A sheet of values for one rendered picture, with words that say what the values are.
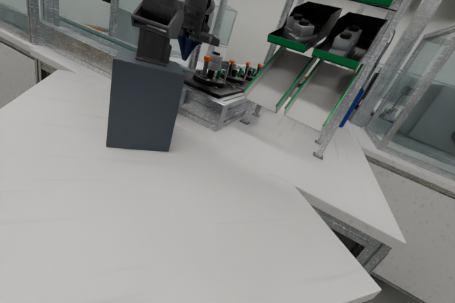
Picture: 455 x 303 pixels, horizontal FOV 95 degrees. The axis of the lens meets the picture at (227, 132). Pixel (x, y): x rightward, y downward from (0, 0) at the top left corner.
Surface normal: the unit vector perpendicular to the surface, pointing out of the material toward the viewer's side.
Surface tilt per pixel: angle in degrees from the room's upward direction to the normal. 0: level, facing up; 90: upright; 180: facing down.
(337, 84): 45
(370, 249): 90
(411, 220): 90
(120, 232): 0
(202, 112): 90
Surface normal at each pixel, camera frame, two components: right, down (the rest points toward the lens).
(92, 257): 0.30, -0.87
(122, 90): 0.33, 0.48
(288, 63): -0.18, -0.49
